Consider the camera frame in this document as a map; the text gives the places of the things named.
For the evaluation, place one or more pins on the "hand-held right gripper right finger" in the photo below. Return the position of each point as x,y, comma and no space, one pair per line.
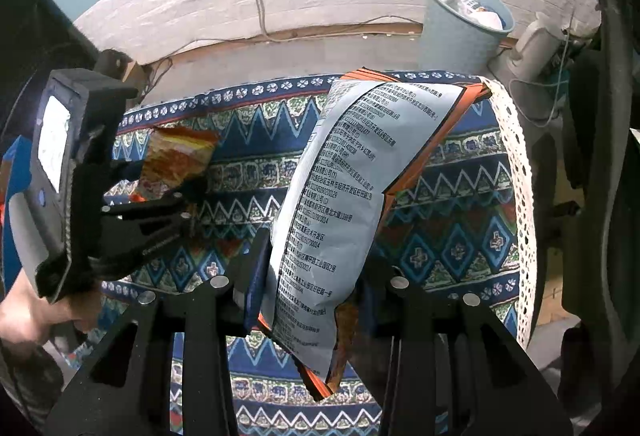
400,298

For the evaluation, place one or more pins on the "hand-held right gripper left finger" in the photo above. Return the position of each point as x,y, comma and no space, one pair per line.
252,276

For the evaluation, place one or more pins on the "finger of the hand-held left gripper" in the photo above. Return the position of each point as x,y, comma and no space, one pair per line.
160,201
145,241

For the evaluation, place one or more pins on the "small orange yellow snack packet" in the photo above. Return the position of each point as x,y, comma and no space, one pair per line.
175,151

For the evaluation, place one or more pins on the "blue storage box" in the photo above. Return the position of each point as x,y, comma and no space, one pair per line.
12,176

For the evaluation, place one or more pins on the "large orange snack packet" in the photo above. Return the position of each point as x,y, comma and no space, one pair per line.
340,196

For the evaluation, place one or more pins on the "person's left hand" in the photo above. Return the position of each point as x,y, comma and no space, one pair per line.
30,316

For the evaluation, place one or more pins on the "patterned blue tablecloth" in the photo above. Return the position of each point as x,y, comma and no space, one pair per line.
450,226

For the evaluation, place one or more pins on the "dark chair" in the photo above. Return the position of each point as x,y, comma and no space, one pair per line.
620,166

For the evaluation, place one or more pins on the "light blue trash bin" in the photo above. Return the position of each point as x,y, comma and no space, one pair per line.
455,46

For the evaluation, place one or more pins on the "white waste in bin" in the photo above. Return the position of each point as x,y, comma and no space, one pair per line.
475,8

